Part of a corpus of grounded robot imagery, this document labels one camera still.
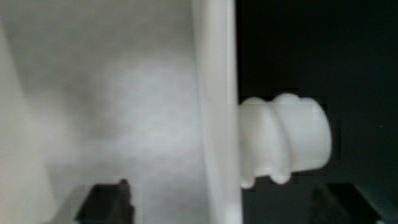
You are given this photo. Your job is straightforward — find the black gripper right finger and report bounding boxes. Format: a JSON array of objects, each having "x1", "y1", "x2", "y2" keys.
[{"x1": 312, "y1": 183, "x2": 381, "y2": 224}]

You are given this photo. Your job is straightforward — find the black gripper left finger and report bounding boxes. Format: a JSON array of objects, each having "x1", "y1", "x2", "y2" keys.
[{"x1": 75, "y1": 179, "x2": 136, "y2": 224}]

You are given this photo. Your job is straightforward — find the white cabinet body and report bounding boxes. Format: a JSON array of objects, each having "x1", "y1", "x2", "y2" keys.
[{"x1": 0, "y1": 0, "x2": 331, "y2": 224}]

